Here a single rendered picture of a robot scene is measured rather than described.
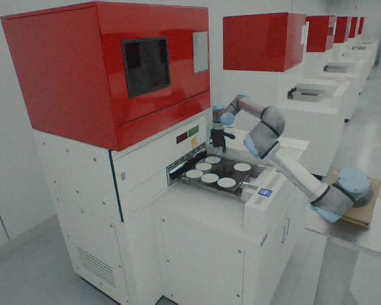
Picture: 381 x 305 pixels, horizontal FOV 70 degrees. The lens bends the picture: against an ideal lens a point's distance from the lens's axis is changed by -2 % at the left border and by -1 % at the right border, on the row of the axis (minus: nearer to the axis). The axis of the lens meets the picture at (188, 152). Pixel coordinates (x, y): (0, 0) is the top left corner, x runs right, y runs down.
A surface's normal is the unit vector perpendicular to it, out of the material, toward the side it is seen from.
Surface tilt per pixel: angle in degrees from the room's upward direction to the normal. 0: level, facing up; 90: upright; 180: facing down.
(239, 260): 90
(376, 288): 0
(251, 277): 90
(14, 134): 90
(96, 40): 90
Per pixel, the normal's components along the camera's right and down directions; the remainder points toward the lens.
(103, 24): 0.83, 0.19
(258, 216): -0.56, 0.36
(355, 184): -0.40, -0.47
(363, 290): -0.05, -0.91
